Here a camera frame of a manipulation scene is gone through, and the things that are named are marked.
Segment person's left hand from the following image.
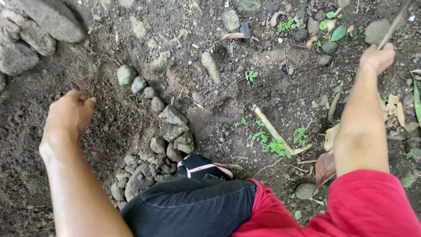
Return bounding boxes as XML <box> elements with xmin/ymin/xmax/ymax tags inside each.
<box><xmin>44</xmin><ymin>90</ymin><xmax>97</xmax><ymax>136</ymax></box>

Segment person's right hand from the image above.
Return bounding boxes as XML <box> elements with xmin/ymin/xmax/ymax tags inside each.
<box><xmin>359</xmin><ymin>42</ymin><xmax>396</xmax><ymax>75</ymax></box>

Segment thin wooden stick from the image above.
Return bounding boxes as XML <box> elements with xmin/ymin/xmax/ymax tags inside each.
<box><xmin>376</xmin><ymin>0</ymin><xmax>412</xmax><ymax>51</ymax></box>

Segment flat grey-brown stone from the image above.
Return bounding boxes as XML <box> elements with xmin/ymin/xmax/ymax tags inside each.
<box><xmin>364</xmin><ymin>19</ymin><xmax>392</xmax><ymax>45</ymax></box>

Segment green oval leaf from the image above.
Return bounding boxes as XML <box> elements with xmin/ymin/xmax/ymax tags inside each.
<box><xmin>330</xmin><ymin>25</ymin><xmax>347</xmax><ymax>42</ymax></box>

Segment green grass blade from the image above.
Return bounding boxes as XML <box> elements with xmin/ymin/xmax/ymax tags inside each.
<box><xmin>412</xmin><ymin>77</ymin><xmax>421</xmax><ymax>128</ymax></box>

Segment dark round stone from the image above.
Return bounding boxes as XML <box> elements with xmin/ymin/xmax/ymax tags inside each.
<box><xmin>321</xmin><ymin>41</ymin><xmax>339</xmax><ymax>55</ymax></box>

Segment cluster of tan dry leaves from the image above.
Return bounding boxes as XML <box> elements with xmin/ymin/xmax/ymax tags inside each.
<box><xmin>380</xmin><ymin>93</ymin><xmax>420</xmax><ymax>132</ymax></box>

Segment pale dry leaf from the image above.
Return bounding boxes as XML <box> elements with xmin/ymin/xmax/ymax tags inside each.
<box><xmin>324</xmin><ymin>123</ymin><xmax>340</xmax><ymax>152</ymax></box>

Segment small feathery weed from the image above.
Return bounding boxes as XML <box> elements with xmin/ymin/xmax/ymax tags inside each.
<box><xmin>293</xmin><ymin>127</ymin><xmax>309</xmax><ymax>146</ymax></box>

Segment brown dry leaf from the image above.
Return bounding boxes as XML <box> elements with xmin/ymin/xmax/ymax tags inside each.
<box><xmin>315</xmin><ymin>152</ymin><xmax>337</xmax><ymax>186</ymax></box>

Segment pale bamboo piece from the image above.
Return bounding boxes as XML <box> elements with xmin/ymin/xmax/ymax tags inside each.
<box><xmin>252</xmin><ymin>105</ymin><xmax>314</xmax><ymax>156</ymax></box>

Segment green weed clump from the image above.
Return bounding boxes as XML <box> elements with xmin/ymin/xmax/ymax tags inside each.
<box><xmin>251</xmin><ymin>130</ymin><xmax>292</xmax><ymax>159</ymax></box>

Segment curled dry leaf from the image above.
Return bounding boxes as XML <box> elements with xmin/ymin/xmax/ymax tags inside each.
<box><xmin>221</xmin><ymin>32</ymin><xmax>246</xmax><ymax>41</ymax></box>

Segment round mossy stone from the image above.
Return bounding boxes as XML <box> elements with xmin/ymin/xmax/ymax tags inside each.
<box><xmin>294</xmin><ymin>183</ymin><xmax>319</xmax><ymax>200</ymax></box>

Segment grey angular stone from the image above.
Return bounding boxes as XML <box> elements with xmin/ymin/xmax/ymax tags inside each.
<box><xmin>221</xmin><ymin>8</ymin><xmax>241</xmax><ymax>33</ymax></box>

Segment red shirt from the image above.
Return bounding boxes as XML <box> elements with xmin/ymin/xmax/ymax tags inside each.
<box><xmin>231</xmin><ymin>169</ymin><xmax>421</xmax><ymax>237</ymax></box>

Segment long pale stone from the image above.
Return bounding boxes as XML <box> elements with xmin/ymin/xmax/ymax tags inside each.
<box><xmin>201</xmin><ymin>51</ymin><xmax>222</xmax><ymax>85</ymax></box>

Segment black sandal with pink trim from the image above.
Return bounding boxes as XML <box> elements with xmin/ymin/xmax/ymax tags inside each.
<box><xmin>176</xmin><ymin>155</ymin><xmax>234</xmax><ymax>181</ymax></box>

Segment row of grey stones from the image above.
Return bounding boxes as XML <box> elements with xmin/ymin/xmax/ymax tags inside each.
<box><xmin>110</xmin><ymin>64</ymin><xmax>195</xmax><ymax>211</ymax></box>

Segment dark blue jeans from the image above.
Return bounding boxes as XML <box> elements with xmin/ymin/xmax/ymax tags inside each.
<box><xmin>120</xmin><ymin>174</ymin><xmax>258</xmax><ymax>237</ymax></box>

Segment large grey rock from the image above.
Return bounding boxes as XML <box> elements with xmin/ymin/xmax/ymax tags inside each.
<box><xmin>19</xmin><ymin>28</ymin><xmax>57</xmax><ymax>57</ymax></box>
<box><xmin>11</xmin><ymin>0</ymin><xmax>87</xmax><ymax>43</ymax></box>
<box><xmin>0</xmin><ymin>39</ymin><xmax>40</xmax><ymax>76</ymax></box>

